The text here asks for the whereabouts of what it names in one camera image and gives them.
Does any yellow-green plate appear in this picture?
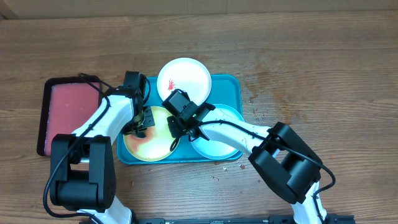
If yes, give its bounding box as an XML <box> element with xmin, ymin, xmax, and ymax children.
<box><xmin>123</xmin><ymin>106</ymin><xmax>175</xmax><ymax>162</ymax></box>

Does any black tray with red water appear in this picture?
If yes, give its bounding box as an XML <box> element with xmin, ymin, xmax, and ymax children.
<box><xmin>37</xmin><ymin>77</ymin><xmax>101</xmax><ymax>156</ymax></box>

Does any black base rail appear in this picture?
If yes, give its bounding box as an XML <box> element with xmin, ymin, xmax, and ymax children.
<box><xmin>135</xmin><ymin>214</ymin><xmax>356</xmax><ymax>224</ymax></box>

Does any light blue plate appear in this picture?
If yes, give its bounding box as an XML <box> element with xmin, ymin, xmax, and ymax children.
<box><xmin>191</xmin><ymin>104</ymin><xmax>244</xmax><ymax>161</ymax></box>

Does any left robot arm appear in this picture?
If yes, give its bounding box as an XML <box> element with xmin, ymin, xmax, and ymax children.
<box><xmin>43</xmin><ymin>72</ymin><xmax>155</xmax><ymax>223</ymax></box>

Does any teal plastic serving tray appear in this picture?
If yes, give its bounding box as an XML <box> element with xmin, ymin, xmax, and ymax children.
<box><xmin>116</xmin><ymin>74</ymin><xmax>243</xmax><ymax>165</ymax></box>

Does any white plate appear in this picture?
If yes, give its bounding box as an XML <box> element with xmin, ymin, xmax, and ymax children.
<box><xmin>157</xmin><ymin>58</ymin><xmax>211</xmax><ymax>105</ymax></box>

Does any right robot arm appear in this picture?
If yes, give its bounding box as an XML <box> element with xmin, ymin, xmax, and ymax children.
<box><xmin>162</xmin><ymin>89</ymin><xmax>327</xmax><ymax>223</ymax></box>

